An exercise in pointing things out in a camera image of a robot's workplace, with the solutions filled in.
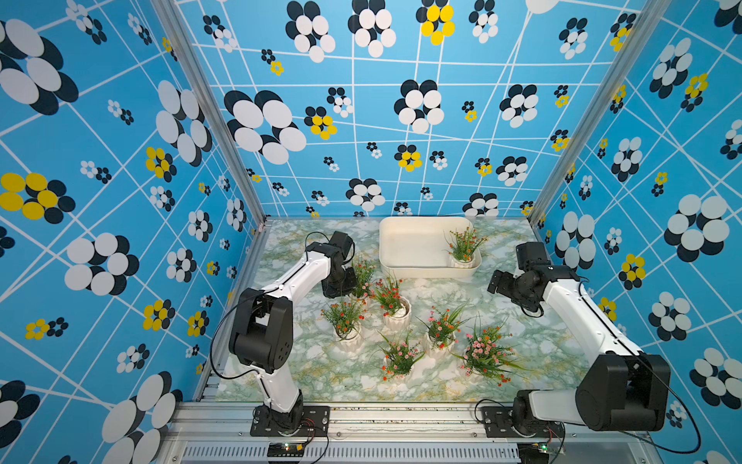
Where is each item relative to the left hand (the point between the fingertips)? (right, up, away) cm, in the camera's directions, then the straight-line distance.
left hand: (353, 288), depth 91 cm
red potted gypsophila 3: (0, -5, -17) cm, 17 cm away
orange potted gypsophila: (+36, +14, +5) cm, 39 cm away
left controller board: (-16, -38, -18) cm, 45 cm away
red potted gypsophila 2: (+13, -5, -4) cm, 15 cm away
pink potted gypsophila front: (+13, -15, -18) cm, 27 cm away
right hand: (+47, 0, -5) cm, 47 cm away
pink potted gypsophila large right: (+35, -13, -21) cm, 43 cm away
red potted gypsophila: (+4, +6, -2) cm, 7 cm away
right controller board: (+47, -37, -20) cm, 64 cm away
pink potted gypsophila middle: (+25, -11, -13) cm, 30 cm away
